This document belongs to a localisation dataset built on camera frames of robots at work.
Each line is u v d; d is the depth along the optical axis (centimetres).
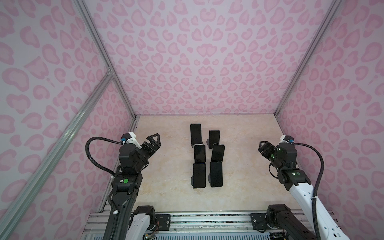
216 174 82
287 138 66
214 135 96
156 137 69
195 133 95
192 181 82
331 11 71
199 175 82
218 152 88
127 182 49
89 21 72
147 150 62
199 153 102
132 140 63
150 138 63
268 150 69
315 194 47
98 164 48
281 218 61
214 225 73
